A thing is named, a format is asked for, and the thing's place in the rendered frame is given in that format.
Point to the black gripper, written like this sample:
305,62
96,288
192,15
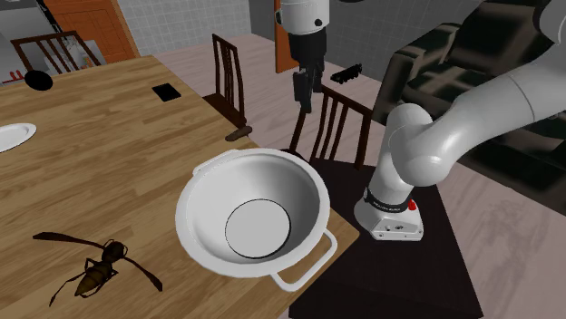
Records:
308,46

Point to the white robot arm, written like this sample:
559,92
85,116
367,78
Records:
442,145

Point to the black thing on floor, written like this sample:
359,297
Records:
346,73

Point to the orange wooden door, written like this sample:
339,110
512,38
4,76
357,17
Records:
283,53
97,26

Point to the dark wooden chair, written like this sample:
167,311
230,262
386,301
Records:
223,107
44,38
349,104

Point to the small brown oblong thing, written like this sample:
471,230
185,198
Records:
239,133

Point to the black flat square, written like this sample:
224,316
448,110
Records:
166,92

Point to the dark sofa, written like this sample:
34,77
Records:
464,57

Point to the dark robot stand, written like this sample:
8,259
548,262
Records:
376,274

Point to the wooden dining table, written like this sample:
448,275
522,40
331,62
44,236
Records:
110,154

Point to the black round bowl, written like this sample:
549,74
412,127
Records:
39,81

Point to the brown wasp figure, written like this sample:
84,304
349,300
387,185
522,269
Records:
95,276

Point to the white plate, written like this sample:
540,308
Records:
13,134

